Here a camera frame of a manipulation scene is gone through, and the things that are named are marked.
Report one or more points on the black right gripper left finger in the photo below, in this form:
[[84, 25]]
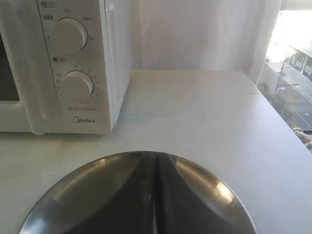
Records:
[[131, 210]]

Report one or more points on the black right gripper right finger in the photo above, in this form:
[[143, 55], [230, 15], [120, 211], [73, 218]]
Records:
[[178, 209]]

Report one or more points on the white microwave door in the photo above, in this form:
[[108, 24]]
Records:
[[28, 97]]

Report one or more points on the white microwave oven body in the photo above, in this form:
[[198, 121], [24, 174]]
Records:
[[89, 48]]

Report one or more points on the round silver metal plate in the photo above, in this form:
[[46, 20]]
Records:
[[83, 192]]

